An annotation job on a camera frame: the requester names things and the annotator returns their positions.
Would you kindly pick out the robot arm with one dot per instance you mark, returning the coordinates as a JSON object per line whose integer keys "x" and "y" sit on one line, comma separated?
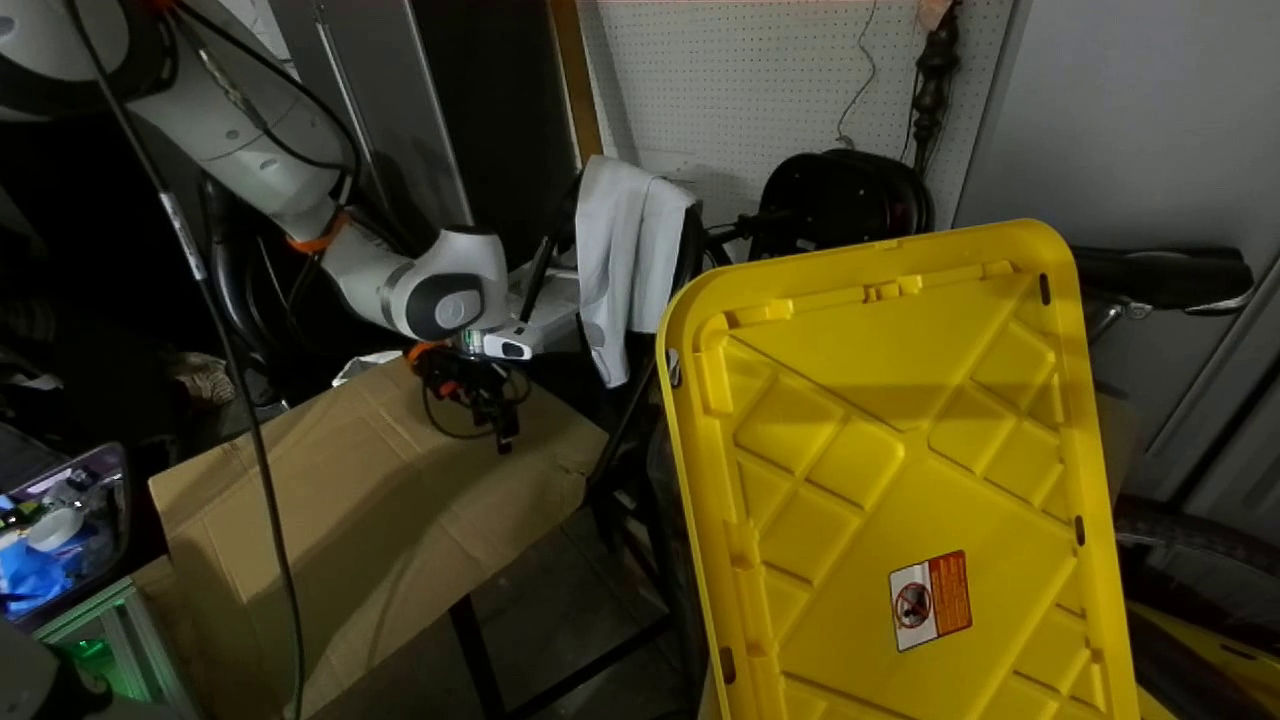
{"x": 250, "y": 150}

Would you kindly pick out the grey metal cabinet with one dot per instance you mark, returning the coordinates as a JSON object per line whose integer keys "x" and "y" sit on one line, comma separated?
{"x": 1130, "y": 130}

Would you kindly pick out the white pegboard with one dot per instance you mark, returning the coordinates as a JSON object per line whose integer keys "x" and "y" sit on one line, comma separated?
{"x": 760, "y": 90}

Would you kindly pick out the black folding chair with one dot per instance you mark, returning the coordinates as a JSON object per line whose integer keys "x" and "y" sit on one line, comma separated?
{"x": 625, "y": 440}

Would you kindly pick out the dark hanging tool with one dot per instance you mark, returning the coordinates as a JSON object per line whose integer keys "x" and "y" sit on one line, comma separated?
{"x": 933, "y": 80}

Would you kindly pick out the clear plastic storage bin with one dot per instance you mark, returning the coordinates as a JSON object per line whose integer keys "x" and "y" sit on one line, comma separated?
{"x": 55, "y": 530}

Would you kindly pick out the yellow plastic bin lid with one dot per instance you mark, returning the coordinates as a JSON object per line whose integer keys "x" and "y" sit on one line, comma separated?
{"x": 900, "y": 450}

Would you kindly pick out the black bicycle tyre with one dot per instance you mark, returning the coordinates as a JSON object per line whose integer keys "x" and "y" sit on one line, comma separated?
{"x": 1200, "y": 570}

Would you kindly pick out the white cloth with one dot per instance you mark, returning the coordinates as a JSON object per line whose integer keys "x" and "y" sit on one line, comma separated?
{"x": 625, "y": 260}

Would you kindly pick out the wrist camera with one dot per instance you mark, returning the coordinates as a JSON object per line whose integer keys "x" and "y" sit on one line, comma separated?
{"x": 510, "y": 348}

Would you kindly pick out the white paper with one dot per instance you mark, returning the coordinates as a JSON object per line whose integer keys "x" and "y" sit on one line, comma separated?
{"x": 365, "y": 366}

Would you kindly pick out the brown cardboard box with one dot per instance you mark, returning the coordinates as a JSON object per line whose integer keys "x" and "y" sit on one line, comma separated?
{"x": 380, "y": 500}

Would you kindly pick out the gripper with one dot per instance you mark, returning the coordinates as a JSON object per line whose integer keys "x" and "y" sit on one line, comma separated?
{"x": 460, "y": 372}

